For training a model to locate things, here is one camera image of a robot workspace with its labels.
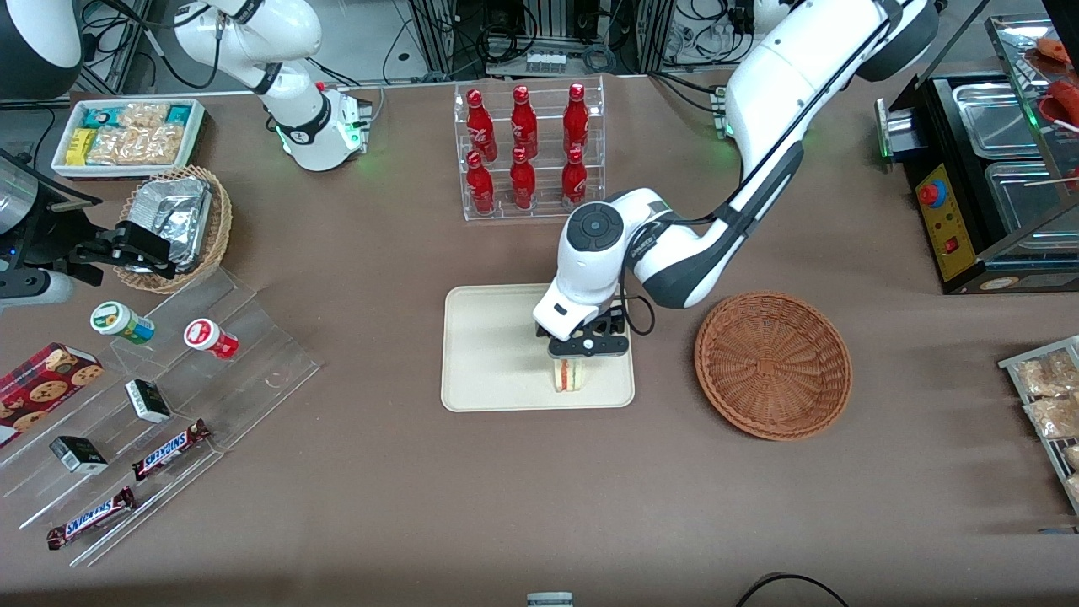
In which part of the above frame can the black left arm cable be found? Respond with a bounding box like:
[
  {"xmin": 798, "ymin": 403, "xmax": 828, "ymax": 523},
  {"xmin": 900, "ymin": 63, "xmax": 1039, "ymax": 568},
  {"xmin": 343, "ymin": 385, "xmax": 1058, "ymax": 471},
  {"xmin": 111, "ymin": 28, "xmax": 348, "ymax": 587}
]
[{"xmin": 618, "ymin": 211, "xmax": 736, "ymax": 337}]

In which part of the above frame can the white rectangular snack bin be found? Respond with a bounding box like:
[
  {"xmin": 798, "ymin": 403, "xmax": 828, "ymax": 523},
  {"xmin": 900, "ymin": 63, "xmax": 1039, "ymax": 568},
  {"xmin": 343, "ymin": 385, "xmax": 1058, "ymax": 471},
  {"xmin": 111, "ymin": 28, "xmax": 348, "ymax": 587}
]
[{"xmin": 51, "ymin": 98, "xmax": 207, "ymax": 180}]

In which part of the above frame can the black food warmer cabinet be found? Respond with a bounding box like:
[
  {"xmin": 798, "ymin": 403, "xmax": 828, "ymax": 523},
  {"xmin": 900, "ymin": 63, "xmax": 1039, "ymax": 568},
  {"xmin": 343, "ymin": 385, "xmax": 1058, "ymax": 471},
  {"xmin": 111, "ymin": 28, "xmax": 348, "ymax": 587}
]
[{"xmin": 875, "ymin": 13, "xmax": 1079, "ymax": 296}]

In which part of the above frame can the steel warmer pan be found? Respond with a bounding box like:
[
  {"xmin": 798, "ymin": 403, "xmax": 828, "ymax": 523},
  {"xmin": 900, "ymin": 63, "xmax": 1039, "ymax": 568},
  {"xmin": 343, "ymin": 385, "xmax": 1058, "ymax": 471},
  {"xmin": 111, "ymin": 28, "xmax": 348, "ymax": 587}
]
[
  {"xmin": 953, "ymin": 83, "xmax": 1042, "ymax": 161},
  {"xmin": 984, "ymin": 159, "xmax": 1079, "ymax": 241}
]

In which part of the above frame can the clear acrylic bottle rack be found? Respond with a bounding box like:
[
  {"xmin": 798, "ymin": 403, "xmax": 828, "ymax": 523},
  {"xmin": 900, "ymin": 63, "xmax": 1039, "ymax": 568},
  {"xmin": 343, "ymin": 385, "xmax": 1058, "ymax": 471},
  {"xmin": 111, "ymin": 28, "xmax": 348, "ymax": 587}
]
[{"xmin": 454, "ymin": 75, "xmax": 606, "ymax": 222}]

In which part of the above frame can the grey wire rack tray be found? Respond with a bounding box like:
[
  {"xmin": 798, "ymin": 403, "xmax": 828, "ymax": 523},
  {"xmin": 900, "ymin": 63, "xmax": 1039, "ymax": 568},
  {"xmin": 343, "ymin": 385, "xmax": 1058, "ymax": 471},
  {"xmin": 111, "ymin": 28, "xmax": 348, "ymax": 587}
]
[{"xmin": 998, "ymin": 335, "xmax": 1079, "ymax": 516}]

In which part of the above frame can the small black carton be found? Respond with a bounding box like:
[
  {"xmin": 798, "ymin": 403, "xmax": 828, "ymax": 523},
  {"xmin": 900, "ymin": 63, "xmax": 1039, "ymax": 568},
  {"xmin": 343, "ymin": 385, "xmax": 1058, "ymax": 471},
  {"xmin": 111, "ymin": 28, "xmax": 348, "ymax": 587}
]
[
  {"xmin": 48, "ymin": 435, "xmax": 110, "ymax": 475},
  {"xmin": 124, "ymin": 379, "xmax": 173, "ymax": 425}
]

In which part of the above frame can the cream rectangular tray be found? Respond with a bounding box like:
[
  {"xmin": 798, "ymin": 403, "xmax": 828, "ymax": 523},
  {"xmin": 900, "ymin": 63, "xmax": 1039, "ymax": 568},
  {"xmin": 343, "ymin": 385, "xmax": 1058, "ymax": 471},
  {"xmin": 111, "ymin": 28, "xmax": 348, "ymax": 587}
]
[{"xmin": 441, "ymin": 281, "xmax": 636, "ymax": 413}]

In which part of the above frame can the red cookie box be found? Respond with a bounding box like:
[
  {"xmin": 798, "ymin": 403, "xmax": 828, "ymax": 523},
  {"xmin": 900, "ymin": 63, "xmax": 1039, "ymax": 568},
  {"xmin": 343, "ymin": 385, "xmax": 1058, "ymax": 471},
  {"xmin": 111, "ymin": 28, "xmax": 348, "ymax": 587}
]
[{"xmin": 0, "ymin": 341, "xmax": 105, "ymax": 449}]

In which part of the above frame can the silver foil wrapped packet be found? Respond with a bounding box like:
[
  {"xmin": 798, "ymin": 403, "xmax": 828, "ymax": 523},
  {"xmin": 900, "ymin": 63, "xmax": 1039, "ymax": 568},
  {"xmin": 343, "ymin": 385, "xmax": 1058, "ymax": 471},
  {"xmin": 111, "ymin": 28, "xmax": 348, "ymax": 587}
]
[{"xmin": 127, "ymin": 176, "xmax": 212, "ymax": 270}]

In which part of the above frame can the clear bag of pastry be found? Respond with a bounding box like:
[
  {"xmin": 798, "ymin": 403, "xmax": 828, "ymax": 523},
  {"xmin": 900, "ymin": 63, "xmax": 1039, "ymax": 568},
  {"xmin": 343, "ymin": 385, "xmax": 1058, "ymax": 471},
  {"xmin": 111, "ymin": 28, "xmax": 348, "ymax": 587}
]
[
  {"xmin": 1013, "ymin": 349, "xmax": 1079, "ymax": 398},
  {"xmin": 1023, "ymin": 394, "xmax": 1079, "ymax": 440}
]

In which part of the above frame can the red lid white cup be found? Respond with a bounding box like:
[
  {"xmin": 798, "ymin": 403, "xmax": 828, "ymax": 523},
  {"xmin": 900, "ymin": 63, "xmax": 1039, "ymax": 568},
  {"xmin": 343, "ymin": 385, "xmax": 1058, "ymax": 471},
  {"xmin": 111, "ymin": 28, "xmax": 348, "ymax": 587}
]
[{"xmin": 183, "ymin": 318, "xmax": 240, "ymax": 362}]

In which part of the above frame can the black looped cable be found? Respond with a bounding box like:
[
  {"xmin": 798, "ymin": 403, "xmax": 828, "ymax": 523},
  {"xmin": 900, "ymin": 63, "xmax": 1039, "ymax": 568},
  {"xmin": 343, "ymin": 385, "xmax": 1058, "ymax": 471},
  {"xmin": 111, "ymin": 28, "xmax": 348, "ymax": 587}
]
[{"xmin": 734, "ymin": 572, "xmax": 851, "ymax": 607}]

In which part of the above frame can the red soda bottle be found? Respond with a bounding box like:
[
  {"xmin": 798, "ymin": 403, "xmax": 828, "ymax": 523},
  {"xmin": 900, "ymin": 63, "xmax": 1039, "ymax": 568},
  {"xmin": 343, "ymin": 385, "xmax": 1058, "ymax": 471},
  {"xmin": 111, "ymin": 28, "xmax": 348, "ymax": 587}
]
[
  {"xmin": 563, "ymin": 82, "xmax": 590, "ymax": 154},
  {"xmin": 466, "ymin": 89, "xmax": 497, "ymax": 161},
  {"xmin": 466, "ymin": 151, "xmax": 496, "ymax": 215},
  {"xmin": 511, "ymin": 85, "xmax": 539, "ymax": 159},
  {"xmin": 561, "ymin": 145, "xmax": 588, "ymax": 207},
  {"xmin": 509, "ymin": 147, "xmax": 537, "ymax": 211}
]

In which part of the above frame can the triangular sandwich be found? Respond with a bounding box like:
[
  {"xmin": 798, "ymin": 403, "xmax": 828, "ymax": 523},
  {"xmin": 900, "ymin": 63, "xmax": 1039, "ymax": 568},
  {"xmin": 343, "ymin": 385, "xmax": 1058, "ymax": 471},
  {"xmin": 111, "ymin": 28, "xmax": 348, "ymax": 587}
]
[{"xmin": 551, "ymin": 356, "xmax": 589, "ymax": 395}]

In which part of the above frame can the brown round wicker basket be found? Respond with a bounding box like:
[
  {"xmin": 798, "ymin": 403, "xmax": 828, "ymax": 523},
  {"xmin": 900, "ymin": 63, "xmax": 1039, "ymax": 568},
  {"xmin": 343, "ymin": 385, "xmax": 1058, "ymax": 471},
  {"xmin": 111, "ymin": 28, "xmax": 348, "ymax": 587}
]
[{"xmin": 694, "ymin": 291, "xmax": 854, "ymax": 442}]

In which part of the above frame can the brown Snickers bar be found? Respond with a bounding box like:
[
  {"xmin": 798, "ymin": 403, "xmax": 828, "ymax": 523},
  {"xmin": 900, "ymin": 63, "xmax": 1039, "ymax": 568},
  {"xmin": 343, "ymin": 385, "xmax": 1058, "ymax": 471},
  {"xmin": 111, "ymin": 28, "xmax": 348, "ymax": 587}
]
[
  {"xmin": 130, "ymin": 418, "xmax": 212, "ymax": 482},
  {"xmin": 46, "ymin": 486, "xmax": 137, "ymax": 551}
]

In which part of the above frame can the light tan wicker basket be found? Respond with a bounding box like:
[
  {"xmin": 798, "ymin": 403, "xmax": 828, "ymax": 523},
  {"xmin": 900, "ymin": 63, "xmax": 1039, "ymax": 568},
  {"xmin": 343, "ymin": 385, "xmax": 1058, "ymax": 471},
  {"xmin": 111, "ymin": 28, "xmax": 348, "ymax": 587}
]
[{"xmin": 113, "ymin": 164, "xmax": 234, "ymax": 295}]

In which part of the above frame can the green lid white cup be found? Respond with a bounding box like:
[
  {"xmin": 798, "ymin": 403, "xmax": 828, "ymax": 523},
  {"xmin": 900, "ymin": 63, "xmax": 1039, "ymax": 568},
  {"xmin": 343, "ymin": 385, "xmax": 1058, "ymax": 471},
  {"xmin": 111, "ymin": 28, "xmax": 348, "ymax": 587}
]
[{"xmin": 90, "ymin": 301, "xmax": 157, "ymax": 346}]

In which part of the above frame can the clear acrylic stepped display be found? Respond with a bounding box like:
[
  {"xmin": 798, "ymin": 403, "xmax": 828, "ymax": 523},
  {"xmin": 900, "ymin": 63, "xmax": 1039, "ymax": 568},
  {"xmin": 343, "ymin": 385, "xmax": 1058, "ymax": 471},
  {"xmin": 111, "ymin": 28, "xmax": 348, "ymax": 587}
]
[{"xmin": 0, "ymin": 267, "xmax": 322, "ymax": 568}]

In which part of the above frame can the clear bag of nuts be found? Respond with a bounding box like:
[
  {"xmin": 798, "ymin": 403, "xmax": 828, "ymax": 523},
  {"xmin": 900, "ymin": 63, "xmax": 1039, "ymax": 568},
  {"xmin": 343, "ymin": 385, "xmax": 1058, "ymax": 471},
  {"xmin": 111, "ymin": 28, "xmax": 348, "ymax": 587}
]
[{"xmin": 87, "ymin": 102, "xmax": 185, "ymax": 166}]

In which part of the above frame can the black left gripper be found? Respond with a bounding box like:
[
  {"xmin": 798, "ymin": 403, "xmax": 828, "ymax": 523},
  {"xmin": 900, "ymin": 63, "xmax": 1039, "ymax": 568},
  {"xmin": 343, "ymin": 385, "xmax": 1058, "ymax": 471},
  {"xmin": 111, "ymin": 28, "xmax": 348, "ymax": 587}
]
[{"xmin": 547, "ymin": 307, "xmax": 632, "ymax": 361}]

